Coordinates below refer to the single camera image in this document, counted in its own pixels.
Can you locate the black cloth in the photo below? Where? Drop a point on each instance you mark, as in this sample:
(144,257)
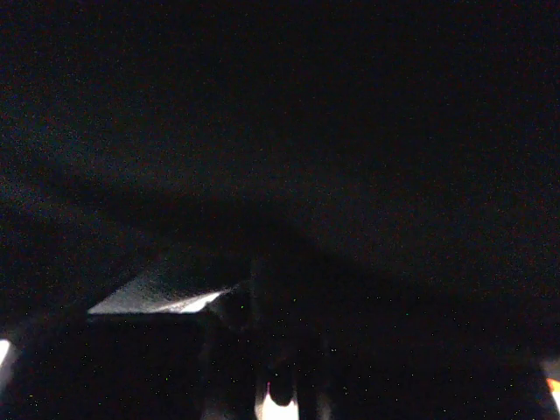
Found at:
(351,203)

